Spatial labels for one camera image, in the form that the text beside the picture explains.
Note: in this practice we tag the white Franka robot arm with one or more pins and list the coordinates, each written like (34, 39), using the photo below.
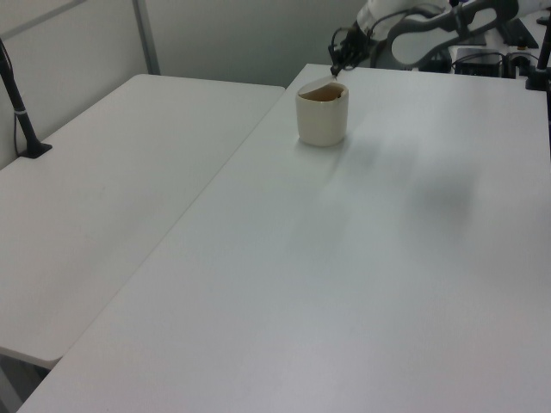
(409, 47)

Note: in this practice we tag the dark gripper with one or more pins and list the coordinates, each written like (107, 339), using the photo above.
(353, 45)

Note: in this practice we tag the black electronics box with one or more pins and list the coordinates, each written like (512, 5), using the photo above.
(478, 63)

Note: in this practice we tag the dark flat panel device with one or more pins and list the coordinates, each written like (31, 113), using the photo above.
(518, 32)

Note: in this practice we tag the black pole with table clamp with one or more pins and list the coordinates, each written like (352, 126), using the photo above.
(540, 64)

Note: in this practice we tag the black pole stand with base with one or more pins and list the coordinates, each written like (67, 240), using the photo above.
(21, 116)

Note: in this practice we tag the cream desktop trash bin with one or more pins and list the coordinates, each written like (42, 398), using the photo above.
(320, 122)

